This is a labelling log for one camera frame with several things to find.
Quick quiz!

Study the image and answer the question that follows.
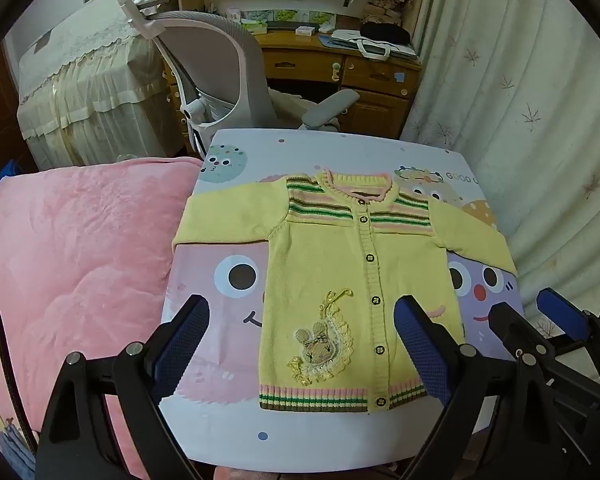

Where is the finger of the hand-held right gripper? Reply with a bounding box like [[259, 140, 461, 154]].
[[489, 302, 600, 409], [536, 287, 600, 347]]

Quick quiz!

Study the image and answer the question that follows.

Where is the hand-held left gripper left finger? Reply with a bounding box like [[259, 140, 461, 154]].
[[37, 294, 211, 480]]

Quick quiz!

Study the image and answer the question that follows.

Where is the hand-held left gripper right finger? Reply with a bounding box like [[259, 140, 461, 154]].
[[393, 294, 581, 480]]

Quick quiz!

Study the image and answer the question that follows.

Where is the yellow knitted cardigan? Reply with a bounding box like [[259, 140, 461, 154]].
[[172, 170, 518, 413]]

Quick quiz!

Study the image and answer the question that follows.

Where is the cartoon printed table cover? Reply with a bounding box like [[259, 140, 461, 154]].
[[160, 129, 526, 473]]

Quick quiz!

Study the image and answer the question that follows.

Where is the pink fleece blanket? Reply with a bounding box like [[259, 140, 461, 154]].
[[0, 156, 203, 480]]

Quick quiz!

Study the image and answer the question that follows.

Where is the blue plastic object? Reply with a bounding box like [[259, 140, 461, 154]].
[[0, 160, 23, 190]]

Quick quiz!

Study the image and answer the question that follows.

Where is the wooden desk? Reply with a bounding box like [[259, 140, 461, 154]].
[[165, 25, 423, 141]]

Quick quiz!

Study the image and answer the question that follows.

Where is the white leaf print curtain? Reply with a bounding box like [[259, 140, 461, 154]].
[[399, 0, 600, 331]]

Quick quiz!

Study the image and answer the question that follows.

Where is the cream lace furniture cover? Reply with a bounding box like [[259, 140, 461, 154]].
[[17, 7, 181, 171]]

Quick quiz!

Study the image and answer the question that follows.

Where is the white office chair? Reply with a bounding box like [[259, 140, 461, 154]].
[[116, 0, 361, 161]]

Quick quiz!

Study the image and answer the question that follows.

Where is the brown wooden door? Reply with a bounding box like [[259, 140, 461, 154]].
[[0, 42, 36, 181]]

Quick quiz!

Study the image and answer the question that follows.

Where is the white tote bag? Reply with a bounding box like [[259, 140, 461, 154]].
[[330, 29, 418, 63]]

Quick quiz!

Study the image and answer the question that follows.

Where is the black pouch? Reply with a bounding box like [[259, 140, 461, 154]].
[[361, 21, 412, 46]]

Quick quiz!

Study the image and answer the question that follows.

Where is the blue desk pad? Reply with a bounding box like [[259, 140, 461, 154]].
[[317, 34, 366, 52]]

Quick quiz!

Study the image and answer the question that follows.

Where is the beige wooden craft model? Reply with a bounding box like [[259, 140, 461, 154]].
[[367, 0, 406, 18]]

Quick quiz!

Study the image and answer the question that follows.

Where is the row of picture cards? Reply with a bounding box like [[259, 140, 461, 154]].
[[225, 7, 337, 28]]

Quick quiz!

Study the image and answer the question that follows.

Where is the black cable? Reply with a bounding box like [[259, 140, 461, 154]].
[[0, 267, 37, 463]]

